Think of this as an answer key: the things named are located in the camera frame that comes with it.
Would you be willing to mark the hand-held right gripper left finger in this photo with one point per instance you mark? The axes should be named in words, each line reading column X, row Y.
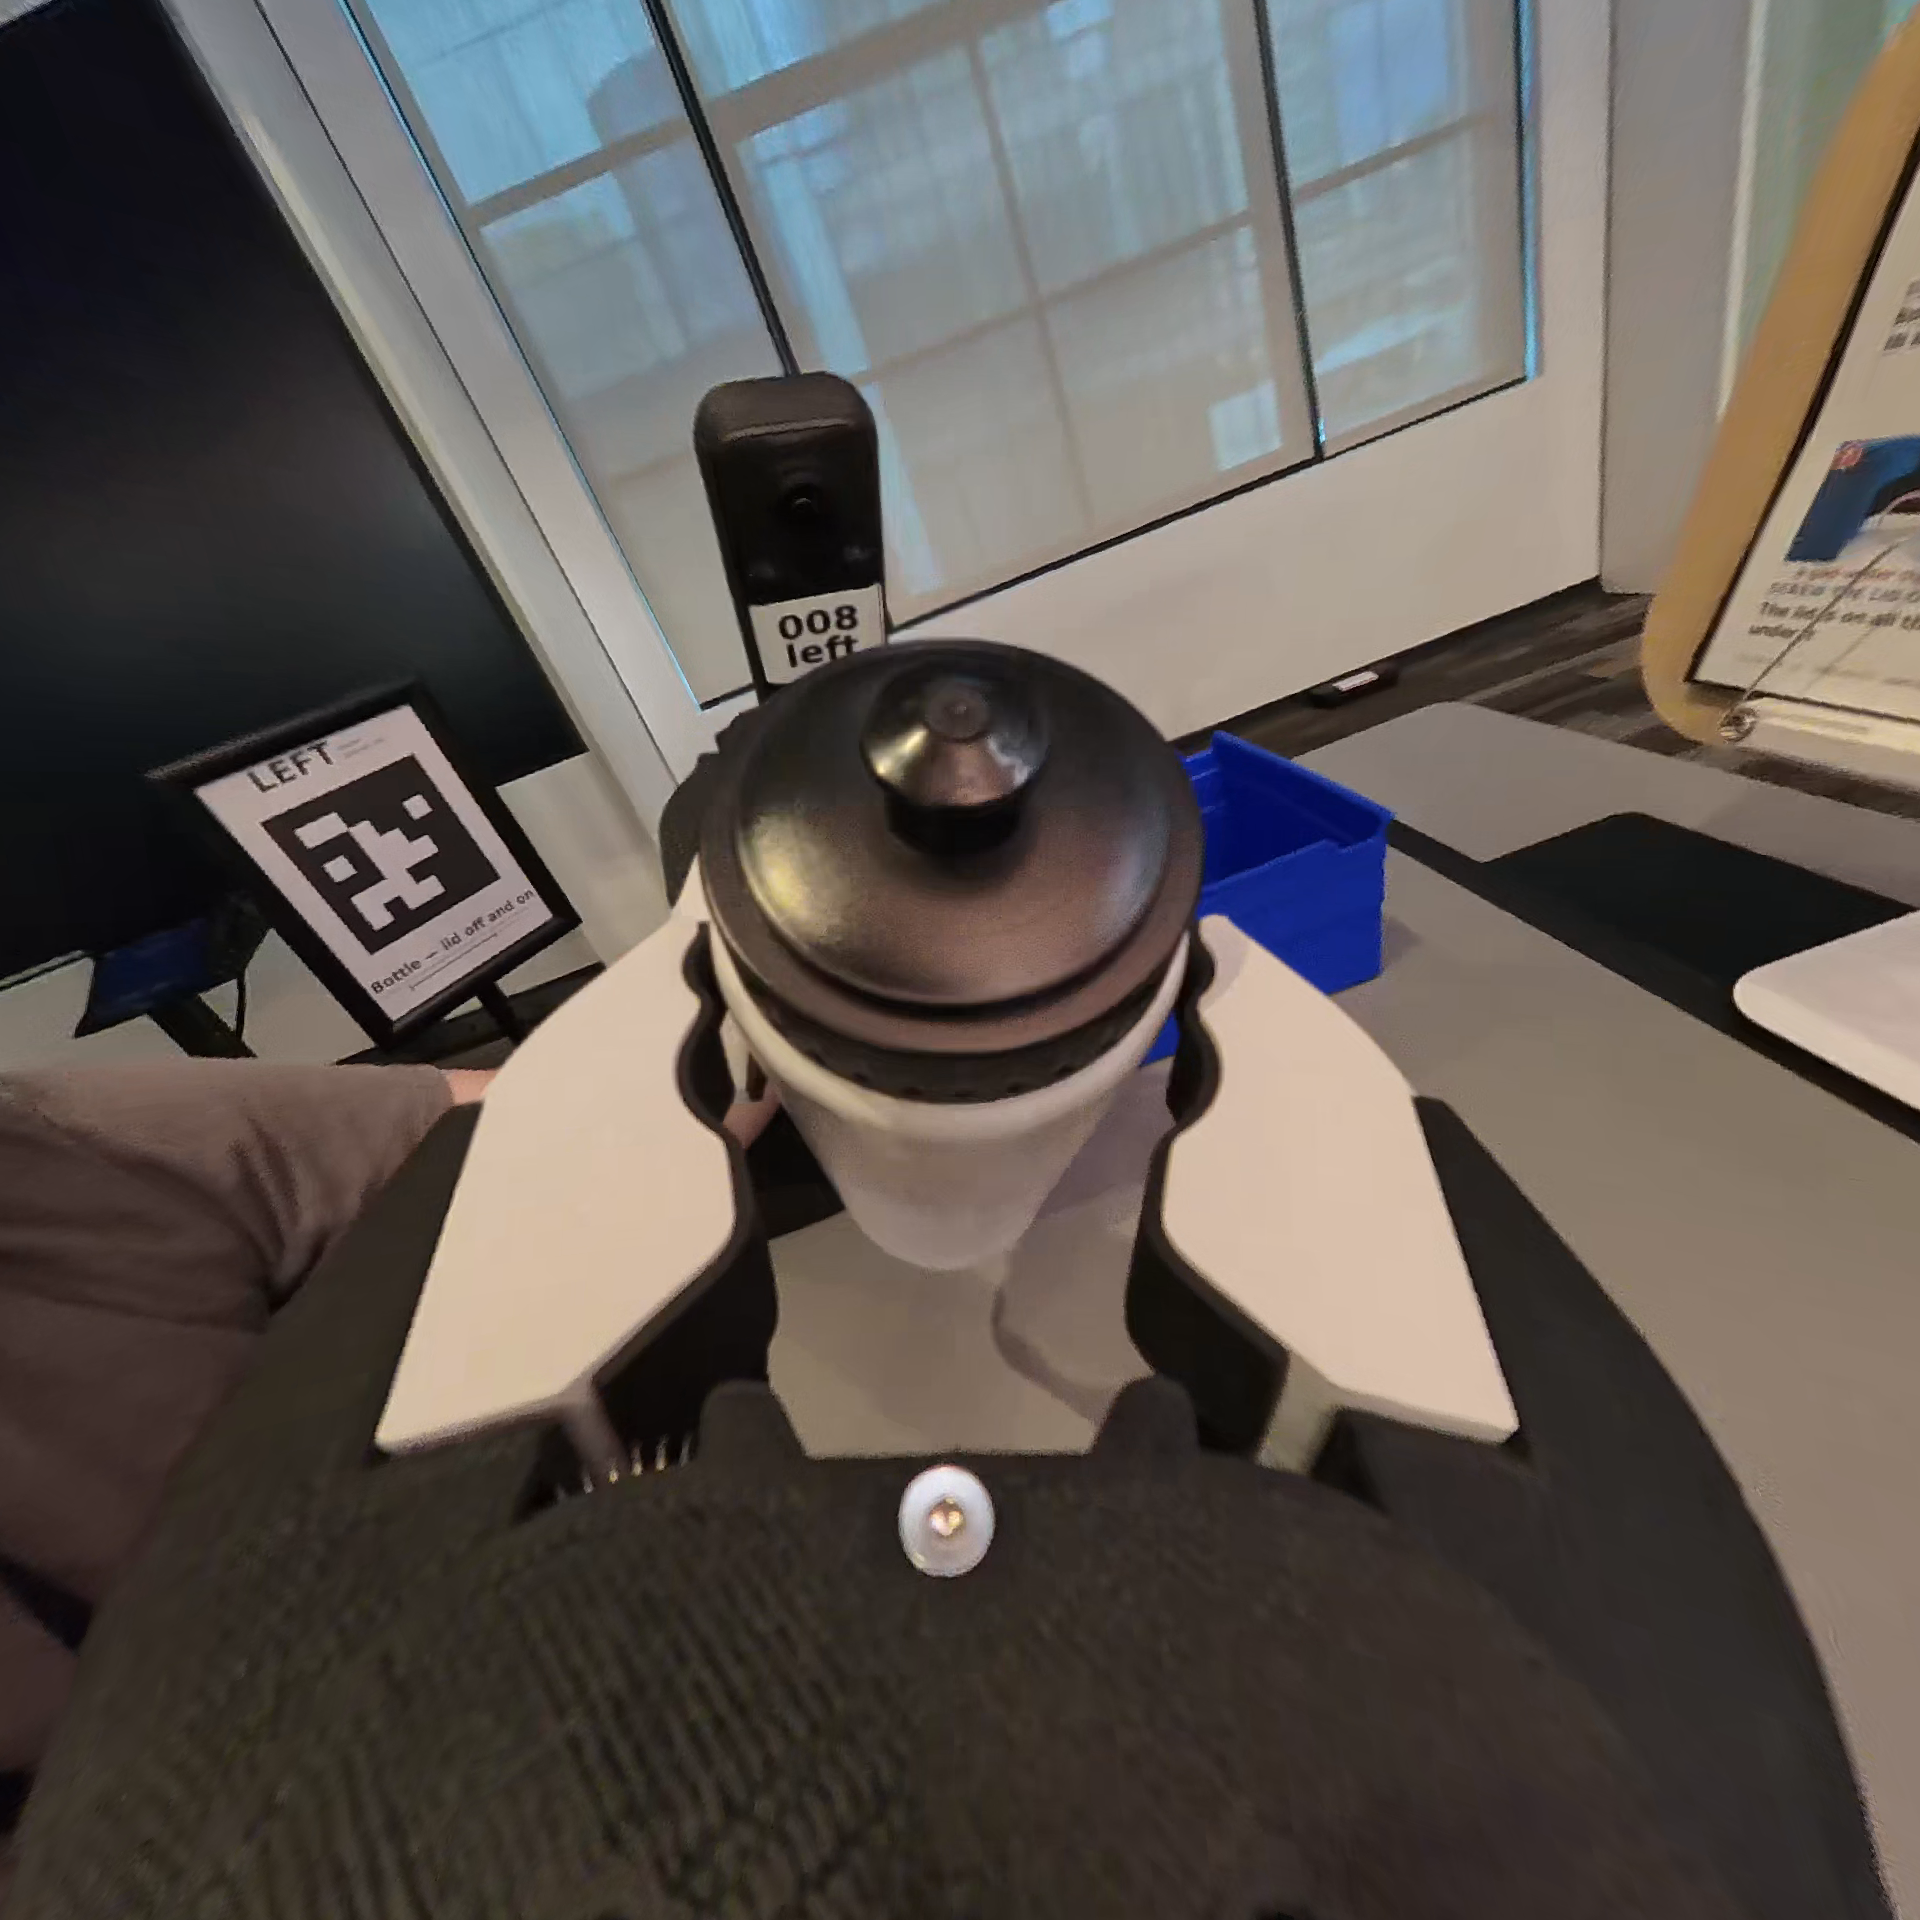
column 584, row 1201

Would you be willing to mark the black bottle lid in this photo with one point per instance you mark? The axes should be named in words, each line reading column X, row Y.
column 931, row 931

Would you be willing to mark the black framed marker sign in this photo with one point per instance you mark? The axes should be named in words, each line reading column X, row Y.
column 376, row 856

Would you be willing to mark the large dark wall panel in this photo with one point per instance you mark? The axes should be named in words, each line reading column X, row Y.
column 224, row 449

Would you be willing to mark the small black floor device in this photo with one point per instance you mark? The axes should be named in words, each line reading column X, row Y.
column 1355, row 684

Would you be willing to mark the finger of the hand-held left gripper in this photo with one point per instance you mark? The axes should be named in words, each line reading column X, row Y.
column 1165, row 1039
column 690, row 898

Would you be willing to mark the person's grey shirt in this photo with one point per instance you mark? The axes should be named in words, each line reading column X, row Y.
column 152, row 1272

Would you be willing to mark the black sign easel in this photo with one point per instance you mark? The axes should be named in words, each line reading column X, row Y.
column 496, row 1012

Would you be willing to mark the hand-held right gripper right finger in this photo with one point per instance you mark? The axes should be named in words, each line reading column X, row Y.
column 1318, row 1218

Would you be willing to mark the white plastic bottle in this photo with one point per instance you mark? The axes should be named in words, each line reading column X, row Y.
column 946, row 1185

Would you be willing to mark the printed instruction sheet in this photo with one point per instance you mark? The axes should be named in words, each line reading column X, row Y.
column 1860, row 449

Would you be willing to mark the instruction sheet on stand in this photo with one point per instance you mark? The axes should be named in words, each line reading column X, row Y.
column 1723, row 493

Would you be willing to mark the black rectangular table pad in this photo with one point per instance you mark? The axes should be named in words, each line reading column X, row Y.
column 1651, row 898

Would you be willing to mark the small blue floor box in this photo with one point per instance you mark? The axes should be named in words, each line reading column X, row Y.
column 152, row 977

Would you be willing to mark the blue plastic storage bin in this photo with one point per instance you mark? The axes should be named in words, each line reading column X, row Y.
column 1288, row 898

